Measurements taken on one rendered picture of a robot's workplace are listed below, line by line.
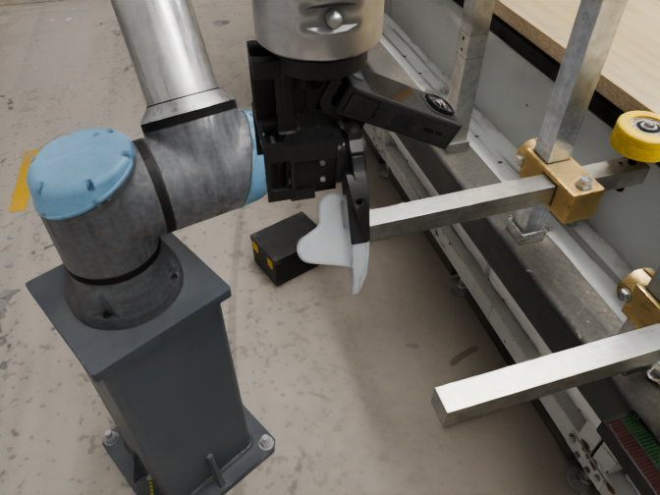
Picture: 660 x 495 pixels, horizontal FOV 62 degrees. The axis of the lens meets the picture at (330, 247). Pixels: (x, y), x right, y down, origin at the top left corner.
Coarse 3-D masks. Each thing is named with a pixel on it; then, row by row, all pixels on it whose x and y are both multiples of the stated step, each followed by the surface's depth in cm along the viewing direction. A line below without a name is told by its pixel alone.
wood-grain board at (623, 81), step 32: (512, 0) 107; (544, 0) 107; (576, 0) 107; (640, 0) 107; (544, 32) 96; (640, 32) 96; (608, 64) 88; (640, 64) 88; (608, 96) 85; (640, 96) 81
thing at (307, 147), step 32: (256, 64) 38; (288, 64) 37; (320, 64) 37; (352, 64) 38; (256, 96) 41; (288, 96) 40; (320, 96) 41; (256, 128) 47; (288, 128) 42; (320, 128) 42; (352, 128) 42; (288, 160) 42; (320, 160) 43; (288, 192) 44
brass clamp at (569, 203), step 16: (528, 144) 80; (528, 160) 79; (528, 176) 80; (560, 176) 74; (576, 176) 74; (560, 192) 74; (576, 192) 72; (592, 192) 72; (560, 208) 75; (576, 208) 73; (592, 208) 74
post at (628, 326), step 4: (656, 272) 62; (656, 276) 62; (652, 280) 62; (656, 280) 62; (648, 284) 63; (652, 284) 63; (656, 284) 62; (648, 288) 63; (652, 288) 63; (656, 288) 62; (652, 292) 63; (656, 292) 62; (656, 296) 62; (628, 320) 68; (624, 324) 68; (628, 324) 68; (632, 324) 67; (624, 328) 69; (628, 328) 68; (632, 328) 67; (620, 332) 69; (624, 332) 69
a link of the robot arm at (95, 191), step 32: (96, 128) 80; (32, 160) 76; (64, 160) 75; (96, 160) 74; (128, 160) 75; (32, 192) 73; (64, 192) 71; (96, 192) 72; (128, 192) 76; (160, 192) 78; (64, 224) 74; (96, 224) 75; (128, 224) 77; (160, 224) 80; (64, 256) 80; (96, 256) 79; (128, 256) 81
